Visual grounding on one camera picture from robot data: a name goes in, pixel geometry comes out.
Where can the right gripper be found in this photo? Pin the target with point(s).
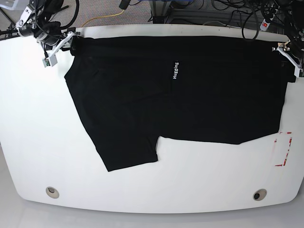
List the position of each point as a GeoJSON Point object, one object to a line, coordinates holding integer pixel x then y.
{"type": "Point", "coordinates": [35, 21]}

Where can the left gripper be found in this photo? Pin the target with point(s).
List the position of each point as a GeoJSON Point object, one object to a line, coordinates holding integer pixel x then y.
{"type": "Point", "coordinates": [294, 54]}

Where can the black T-shirt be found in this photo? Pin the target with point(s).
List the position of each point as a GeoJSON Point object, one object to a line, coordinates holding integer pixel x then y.
{"type": "Point", "coordinates": [130, 91]}

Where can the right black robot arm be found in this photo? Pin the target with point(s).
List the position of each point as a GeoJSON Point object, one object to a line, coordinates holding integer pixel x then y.
{"type": "Point", "coordinates": [55, 2]}

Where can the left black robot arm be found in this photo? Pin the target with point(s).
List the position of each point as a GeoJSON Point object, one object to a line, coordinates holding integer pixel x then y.
{"type": "Point", "coordinates": [287, 15]}

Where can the red tape rectangle marking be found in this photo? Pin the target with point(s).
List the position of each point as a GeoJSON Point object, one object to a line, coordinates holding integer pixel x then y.
{"type": "Point", "coordinates": [281, 148]}

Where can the white power strip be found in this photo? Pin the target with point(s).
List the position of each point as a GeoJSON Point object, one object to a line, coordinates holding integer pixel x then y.
{"type": "Point", "coordinates": [268, 18]}

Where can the clear plastic storage box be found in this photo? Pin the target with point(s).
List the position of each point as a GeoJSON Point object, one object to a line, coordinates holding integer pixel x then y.
{"type": "Point", "coordinates": [14, 4]}

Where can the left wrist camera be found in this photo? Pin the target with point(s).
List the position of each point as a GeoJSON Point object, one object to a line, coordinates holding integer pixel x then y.
{"type": "Point", "coordinates": [298, 72]}

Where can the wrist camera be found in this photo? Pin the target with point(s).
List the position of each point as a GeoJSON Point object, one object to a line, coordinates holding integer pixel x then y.
{"type": "Point", "coordinates": [298, 72]}
{"type": "Point", "coordinates": [49, 61]}

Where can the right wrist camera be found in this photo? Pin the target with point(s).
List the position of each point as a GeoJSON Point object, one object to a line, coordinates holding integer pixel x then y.
{"type": "Point", "coordinates": [49, 61]}

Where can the right table cable grommet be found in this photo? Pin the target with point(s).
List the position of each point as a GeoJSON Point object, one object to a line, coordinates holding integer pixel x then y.
{"type": "Point", "coordinates": [259, 194]}

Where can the table cable grommet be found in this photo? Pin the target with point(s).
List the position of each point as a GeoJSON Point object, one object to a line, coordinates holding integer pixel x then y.
{"type": "Point", "coordinates": [52, 192]}
{"type": "Point", "coordinates": [259, 194]}

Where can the left table cable grommet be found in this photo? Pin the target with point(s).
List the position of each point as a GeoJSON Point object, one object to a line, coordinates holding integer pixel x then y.
{"type": "Point", "coordinates": [52, 192]}

